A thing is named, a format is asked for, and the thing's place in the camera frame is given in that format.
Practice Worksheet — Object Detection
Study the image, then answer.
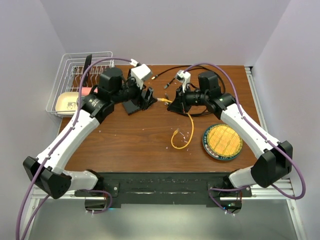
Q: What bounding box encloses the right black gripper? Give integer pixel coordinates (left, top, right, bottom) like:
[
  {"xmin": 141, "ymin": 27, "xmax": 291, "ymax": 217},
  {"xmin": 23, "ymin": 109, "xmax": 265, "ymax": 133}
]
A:
[{"xmin": 167, "ymin": 84, "xmax": 208, "ymax": 114}]

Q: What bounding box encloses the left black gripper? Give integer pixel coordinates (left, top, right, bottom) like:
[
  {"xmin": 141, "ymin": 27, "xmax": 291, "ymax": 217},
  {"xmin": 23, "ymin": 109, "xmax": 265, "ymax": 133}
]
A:
[{"xmin": 112, "ymin": 69, "xmax": 158, "ymax": 111}]

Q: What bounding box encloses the yellow ethernet patch cable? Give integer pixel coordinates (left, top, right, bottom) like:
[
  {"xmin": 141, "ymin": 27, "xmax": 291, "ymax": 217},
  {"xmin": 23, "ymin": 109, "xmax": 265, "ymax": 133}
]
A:
[{"xmin": 157, "ymin": 97, "xmax": 195, "ymax": 150}]

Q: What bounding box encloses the black network switch box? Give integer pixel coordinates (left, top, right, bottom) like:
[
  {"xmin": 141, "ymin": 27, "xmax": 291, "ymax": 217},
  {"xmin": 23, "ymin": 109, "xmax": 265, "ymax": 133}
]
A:
[{"xmin": 122, "ymin": 100, "xmax": 144, "ymax": 116}]

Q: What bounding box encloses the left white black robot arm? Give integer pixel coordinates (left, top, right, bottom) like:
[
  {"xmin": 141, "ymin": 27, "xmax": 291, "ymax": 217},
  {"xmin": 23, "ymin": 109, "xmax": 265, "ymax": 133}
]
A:
[{"xmin": 23, "ymin": 64, "xmax": 156, "ymax": 199}]

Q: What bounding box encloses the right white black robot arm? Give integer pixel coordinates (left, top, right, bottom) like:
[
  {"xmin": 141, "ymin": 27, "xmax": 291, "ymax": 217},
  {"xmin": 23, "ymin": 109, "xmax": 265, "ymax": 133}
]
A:
[{"xmin": 167, "ymin": 70, "xmax": 293, "ymax": 197}]

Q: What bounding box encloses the round gold wafer plate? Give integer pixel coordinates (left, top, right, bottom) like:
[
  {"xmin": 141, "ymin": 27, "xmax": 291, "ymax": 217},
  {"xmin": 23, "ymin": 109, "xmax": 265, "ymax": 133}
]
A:
[{"xmin": 202, "ymin": 123, "xmax": 243, "ymax": 161}]

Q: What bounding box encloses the pink cup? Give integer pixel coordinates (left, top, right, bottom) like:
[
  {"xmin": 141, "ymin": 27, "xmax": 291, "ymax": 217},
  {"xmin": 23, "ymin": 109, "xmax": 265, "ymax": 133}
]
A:
[{"xmin": 81, "ymin": 87, "xmax": 92, "ymax": 96}]

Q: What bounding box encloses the black tablet in rack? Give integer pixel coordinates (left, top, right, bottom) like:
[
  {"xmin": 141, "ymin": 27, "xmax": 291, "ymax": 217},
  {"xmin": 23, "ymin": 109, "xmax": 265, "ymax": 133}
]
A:
[{"xmin": 83, "ymin": 54, "xmax": 93, "ymax": 86}]

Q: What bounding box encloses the cream square plate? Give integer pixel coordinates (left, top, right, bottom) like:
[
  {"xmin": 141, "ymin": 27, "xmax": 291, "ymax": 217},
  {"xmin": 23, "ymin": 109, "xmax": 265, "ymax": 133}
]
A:
[{"xmin": 55, "ymin": 91, "xmax": 79, "ymax": 116}]

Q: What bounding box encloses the black cable with usb plug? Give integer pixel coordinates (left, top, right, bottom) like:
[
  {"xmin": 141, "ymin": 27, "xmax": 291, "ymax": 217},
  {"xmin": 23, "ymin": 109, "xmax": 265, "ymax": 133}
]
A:
[{"xmin": 163, "ymin": 65, "xmax": 221, "ymax": 118}]

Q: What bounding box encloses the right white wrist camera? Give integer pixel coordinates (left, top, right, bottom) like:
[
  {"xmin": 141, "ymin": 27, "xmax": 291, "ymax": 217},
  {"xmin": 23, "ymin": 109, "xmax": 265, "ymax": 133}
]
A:
[{"xmin": 175, "ymin": 69, "xmax": 191, "ymax": 93}]

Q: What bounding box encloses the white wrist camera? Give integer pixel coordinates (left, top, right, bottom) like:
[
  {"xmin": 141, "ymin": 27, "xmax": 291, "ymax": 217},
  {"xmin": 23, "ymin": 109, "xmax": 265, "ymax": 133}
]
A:
[
  {"xmin": 130, "ymin": 59, "xmax": 153, "ymax": 90},
  {"xmin": 175, "ymin": 69, "xmax": 191, "ymax": 93}
]

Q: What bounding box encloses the black cable with gold plug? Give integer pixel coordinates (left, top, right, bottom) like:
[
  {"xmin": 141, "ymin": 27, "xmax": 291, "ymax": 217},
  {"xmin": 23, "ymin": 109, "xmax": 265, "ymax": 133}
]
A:
[{"xmin": 151, "ymin": 63, "xmax": 227, "ymax": 117}]

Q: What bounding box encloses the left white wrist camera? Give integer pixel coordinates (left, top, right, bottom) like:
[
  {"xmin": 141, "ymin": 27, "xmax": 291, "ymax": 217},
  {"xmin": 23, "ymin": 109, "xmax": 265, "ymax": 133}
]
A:
[{"xmin": 130, "ymin": 59, "xmax": 153, "ymax": 90}]

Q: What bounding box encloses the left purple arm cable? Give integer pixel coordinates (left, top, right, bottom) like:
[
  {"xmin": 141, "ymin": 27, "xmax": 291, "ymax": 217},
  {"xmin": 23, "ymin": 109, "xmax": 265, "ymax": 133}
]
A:
[{"xmin": 15, "ymin": 57, "xmax": 133, "ymax": 240}]

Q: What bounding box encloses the white wire dish rack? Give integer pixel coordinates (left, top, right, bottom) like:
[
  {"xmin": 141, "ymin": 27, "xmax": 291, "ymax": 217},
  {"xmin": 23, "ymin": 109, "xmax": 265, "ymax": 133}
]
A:
[{"xmin": 46, "ymin": 51, "xmax": 115, "ymax": 117}]

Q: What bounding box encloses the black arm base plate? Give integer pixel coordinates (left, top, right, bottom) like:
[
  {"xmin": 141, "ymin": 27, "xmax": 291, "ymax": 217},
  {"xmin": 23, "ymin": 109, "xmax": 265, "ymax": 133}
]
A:
[{"xmin": 75, "ymin": 172, "xmax": 252, "ymax": 210}]

